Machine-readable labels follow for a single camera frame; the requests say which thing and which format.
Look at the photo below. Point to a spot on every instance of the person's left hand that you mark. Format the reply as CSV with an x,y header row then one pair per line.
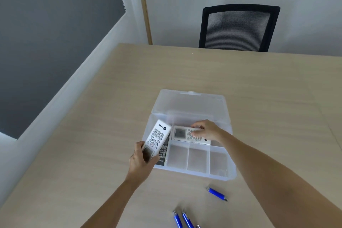
x,y
137,165

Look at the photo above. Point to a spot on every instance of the person's right hand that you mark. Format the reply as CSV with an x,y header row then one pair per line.
x,y
211,130

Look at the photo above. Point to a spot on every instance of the person's right thumb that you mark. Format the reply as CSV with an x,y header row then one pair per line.
x,y
197,133

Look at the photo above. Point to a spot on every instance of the person's left thumb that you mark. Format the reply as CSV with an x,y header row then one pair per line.
x,y
155,160

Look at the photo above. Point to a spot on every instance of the white air conditioner remote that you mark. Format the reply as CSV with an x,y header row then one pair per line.
x,y
180,133

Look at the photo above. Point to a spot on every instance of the white remote with blue logo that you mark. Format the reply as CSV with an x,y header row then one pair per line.
x,y
157,135

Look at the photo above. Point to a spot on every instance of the person's left forearm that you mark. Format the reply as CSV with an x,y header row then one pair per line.
x,y
112,205

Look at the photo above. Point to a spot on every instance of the person's right forearm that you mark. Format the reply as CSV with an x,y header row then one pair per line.
x,y
275,182

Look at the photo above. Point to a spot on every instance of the black remote control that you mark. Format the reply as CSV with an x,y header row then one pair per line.
x,y
163,154

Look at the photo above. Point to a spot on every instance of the clear plastic organizer box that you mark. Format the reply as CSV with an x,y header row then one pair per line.
x,y
195,107

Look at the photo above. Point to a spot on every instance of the black mesh office chair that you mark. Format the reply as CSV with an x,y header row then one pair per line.
x,y
237,28

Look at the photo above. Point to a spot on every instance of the wooden door trim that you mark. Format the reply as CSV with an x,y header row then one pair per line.
x,y
144,6

